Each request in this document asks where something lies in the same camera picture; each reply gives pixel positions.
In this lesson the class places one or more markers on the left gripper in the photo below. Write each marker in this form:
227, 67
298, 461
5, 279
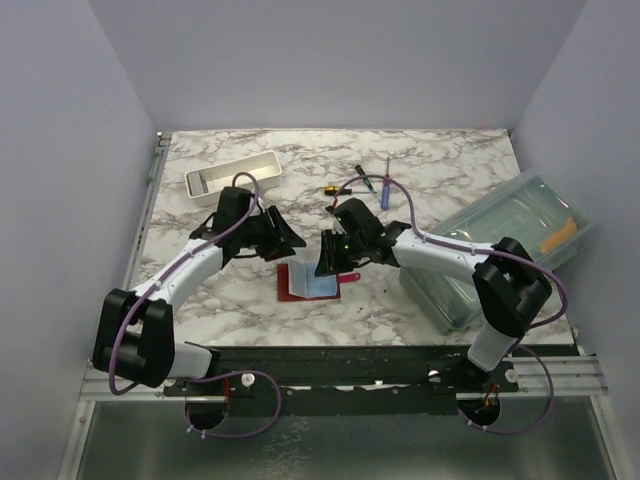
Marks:
289, 239

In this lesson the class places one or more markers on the red card holder wallet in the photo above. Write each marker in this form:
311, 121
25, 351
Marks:
296, 282

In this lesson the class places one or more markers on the clear plastic storage box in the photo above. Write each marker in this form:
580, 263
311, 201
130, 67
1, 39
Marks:
526, 208

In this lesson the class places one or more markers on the white rectangular tray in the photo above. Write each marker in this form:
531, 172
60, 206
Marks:
204, 185

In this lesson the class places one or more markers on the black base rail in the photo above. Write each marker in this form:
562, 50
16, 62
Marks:
388, 380

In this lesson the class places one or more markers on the yellow black screwdriver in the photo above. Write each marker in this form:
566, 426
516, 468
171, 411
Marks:
335, 190

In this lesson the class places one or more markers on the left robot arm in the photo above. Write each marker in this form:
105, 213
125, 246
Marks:
135, 337

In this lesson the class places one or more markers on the blue red screwdriver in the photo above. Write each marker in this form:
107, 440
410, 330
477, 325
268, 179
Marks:
384, 201

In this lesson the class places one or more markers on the orange item in box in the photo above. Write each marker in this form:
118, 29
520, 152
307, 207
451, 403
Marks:
558, 237

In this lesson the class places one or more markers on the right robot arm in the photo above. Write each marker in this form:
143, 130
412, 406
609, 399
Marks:
511, 288

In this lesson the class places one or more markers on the green black screwdriver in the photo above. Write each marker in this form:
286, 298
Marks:
361, 172

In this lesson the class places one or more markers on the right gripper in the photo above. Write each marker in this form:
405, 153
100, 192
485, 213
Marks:
328, 258

